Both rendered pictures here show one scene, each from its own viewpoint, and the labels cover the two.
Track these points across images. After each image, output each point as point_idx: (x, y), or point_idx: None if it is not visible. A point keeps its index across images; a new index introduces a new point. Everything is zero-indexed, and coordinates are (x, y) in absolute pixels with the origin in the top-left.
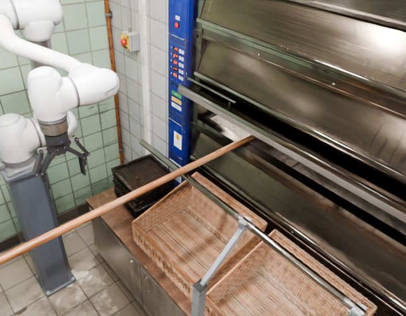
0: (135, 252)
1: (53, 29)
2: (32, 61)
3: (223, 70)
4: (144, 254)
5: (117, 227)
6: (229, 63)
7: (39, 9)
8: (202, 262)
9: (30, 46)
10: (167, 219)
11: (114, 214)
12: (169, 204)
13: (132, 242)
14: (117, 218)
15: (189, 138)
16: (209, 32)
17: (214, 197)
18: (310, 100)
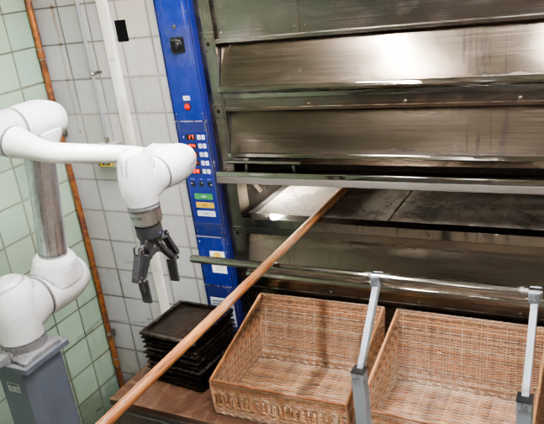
0: (229, 423)
1: (60, 138)
2: (37, 188)
3: (266, 138)
4: (241, 421)
5: (181, 409)
6: (272, 127)
7: (49, 115)
8: (324, 397)
9: (78, 145)
10: (245, 373)
11: (165, 397)
12: (242, 347)
13: (214, 416)
14: (172, 400)
15: (235, 252)
16: (235, 102)
17: (326, 269)
18: (385, 128)
